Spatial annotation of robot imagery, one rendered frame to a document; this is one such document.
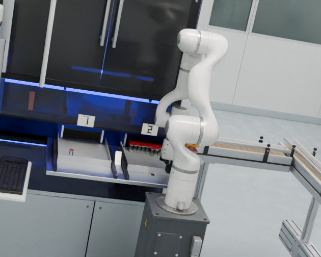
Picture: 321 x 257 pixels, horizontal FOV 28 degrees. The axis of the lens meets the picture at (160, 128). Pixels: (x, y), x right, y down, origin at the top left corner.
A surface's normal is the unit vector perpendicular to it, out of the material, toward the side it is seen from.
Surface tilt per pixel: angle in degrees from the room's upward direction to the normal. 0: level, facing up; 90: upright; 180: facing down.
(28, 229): 90
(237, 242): 0
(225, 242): 0
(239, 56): 90
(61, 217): 90
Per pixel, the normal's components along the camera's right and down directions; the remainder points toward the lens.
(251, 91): 0.15, 0.32
